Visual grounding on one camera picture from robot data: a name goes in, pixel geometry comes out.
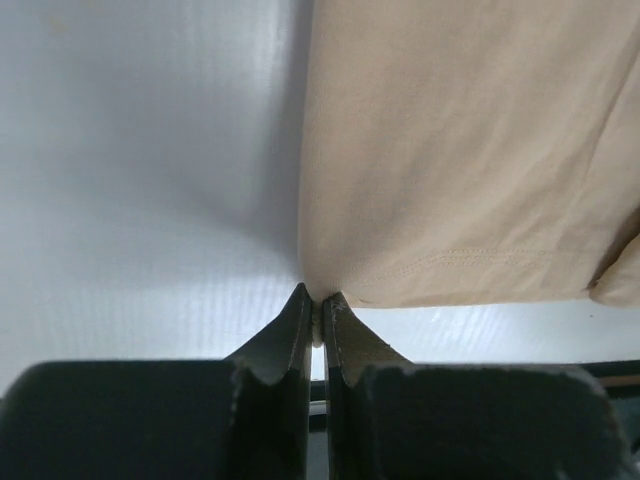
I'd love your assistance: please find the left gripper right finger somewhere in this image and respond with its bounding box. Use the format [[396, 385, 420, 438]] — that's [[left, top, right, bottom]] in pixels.
[[322, 294, 630, 479]]

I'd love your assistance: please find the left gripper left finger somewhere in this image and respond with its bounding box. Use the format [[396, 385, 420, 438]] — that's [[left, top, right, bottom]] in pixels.
[[1, 285, 312, 479]]

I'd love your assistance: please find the beige t-shirt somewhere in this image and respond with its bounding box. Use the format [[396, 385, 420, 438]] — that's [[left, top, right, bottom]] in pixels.
[[298, 1, 639, 308]]

